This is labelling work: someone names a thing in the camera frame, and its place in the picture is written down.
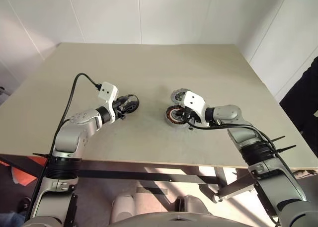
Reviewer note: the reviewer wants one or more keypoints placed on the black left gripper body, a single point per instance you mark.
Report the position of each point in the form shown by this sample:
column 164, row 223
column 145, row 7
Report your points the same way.
column 119, row 105

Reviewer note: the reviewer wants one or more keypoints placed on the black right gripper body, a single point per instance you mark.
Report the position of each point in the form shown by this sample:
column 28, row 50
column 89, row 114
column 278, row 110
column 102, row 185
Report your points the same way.
column 188, row 114

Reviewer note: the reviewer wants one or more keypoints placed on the grey round motor housing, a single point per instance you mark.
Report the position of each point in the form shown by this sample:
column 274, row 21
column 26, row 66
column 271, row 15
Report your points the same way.
column 174, row 117

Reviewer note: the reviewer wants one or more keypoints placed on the grey hinged motor lid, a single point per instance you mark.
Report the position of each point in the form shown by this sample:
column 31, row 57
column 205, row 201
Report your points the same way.
column 177, row 96

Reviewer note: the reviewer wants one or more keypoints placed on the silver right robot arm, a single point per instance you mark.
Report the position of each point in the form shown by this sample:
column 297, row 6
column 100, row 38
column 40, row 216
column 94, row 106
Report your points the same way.
column 248, row 137

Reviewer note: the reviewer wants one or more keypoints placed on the black metal table crossbar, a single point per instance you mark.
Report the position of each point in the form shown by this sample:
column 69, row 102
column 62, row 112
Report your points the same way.
column 149, row 176

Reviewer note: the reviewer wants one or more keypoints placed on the white rounded robot leg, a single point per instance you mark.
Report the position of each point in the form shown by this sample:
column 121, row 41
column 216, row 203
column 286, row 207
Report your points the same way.
column 123, row 207
column 192, row 203

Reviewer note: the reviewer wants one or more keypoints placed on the black zip tie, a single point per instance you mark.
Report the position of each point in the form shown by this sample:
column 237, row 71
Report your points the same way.
column 41, row 155
column 285, row 148
column 278, row 138

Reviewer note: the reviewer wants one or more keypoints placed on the grey robot torso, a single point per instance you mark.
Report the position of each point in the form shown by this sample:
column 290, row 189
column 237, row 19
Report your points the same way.
column 179, row 219

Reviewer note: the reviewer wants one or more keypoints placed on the person in dark clothing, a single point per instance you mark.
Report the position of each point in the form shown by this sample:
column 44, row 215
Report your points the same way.
column 303, row 95

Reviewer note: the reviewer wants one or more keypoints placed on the orange fabric object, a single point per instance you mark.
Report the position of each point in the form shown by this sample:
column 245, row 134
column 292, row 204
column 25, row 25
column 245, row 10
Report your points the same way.
column 22, row 177

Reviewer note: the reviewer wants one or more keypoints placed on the dark sneaker shoe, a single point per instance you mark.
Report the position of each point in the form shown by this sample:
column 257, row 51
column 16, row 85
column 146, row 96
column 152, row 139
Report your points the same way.
column 24, row 204

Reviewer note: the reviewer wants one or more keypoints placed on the blue jeans leg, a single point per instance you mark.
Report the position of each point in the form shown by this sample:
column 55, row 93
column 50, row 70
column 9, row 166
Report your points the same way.
column 10, row 218

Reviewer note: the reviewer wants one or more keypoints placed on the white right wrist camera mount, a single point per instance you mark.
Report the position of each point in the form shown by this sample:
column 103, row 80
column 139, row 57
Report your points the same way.
column 195, row 100

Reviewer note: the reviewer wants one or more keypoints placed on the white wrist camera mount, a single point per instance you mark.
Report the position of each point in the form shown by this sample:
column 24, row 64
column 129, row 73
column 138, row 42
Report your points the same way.
column 195, row 100
column 108, row 90

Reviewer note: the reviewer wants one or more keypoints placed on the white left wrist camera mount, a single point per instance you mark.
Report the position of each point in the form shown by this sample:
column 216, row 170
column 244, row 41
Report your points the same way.
column 108, row 90

